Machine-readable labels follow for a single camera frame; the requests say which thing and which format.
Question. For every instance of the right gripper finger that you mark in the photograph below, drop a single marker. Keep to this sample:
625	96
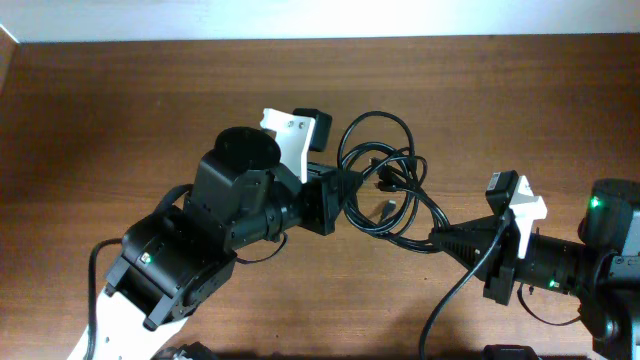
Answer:
488	224
466	246

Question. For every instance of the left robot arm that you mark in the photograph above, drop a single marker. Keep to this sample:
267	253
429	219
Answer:
144	286

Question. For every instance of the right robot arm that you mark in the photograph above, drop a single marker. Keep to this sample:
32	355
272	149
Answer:
601	269

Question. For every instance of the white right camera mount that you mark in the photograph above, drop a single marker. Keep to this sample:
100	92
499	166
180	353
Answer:
527	208

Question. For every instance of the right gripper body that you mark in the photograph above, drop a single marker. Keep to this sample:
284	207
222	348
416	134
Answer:
501	261

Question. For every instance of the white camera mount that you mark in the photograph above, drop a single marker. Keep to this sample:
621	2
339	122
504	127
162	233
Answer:
527	208
293	134

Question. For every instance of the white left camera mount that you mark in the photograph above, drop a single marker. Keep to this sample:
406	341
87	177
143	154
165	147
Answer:
293	134

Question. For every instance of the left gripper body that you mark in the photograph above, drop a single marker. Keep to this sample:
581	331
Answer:
314	210

